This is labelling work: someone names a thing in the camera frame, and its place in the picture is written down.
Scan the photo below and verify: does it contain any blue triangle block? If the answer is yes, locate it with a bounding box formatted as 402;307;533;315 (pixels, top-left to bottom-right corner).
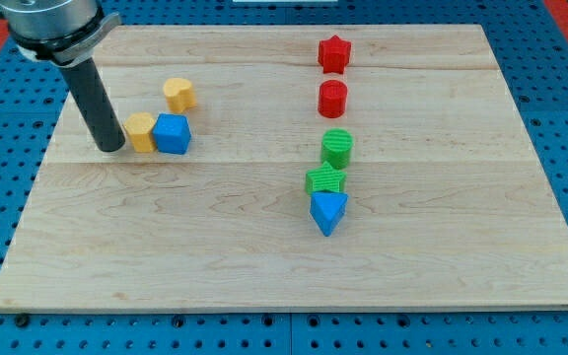
310;191;349;237

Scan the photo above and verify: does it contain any blue cube block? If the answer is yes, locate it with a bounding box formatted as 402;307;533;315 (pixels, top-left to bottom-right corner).
152;113;191;155

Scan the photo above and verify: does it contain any green cylinder block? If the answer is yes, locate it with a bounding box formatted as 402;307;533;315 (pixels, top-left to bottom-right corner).
320;128;354;170

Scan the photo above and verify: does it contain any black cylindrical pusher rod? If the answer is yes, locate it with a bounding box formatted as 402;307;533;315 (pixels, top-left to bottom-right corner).
60;57;125;152

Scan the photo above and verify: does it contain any red cylinder block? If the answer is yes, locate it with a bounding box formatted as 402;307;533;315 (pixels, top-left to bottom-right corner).
318;80;348;118

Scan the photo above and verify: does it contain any red star block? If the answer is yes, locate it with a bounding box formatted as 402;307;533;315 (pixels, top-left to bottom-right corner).
318;35;352;74

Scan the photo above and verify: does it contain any yellow heart block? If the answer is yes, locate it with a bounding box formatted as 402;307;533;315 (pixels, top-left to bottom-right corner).
163;78;197;113

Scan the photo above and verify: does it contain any green star block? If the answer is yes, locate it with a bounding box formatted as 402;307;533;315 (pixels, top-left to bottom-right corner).
305;161;347;194

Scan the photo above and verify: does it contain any yellow hexagon block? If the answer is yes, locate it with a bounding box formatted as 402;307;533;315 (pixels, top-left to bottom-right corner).
124;112;156;153

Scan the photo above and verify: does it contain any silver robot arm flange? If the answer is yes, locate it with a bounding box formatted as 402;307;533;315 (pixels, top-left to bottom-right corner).
0;0;121;67

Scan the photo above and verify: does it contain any light wooden board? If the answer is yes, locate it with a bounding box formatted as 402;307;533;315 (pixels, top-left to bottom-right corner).
0;25;568;314

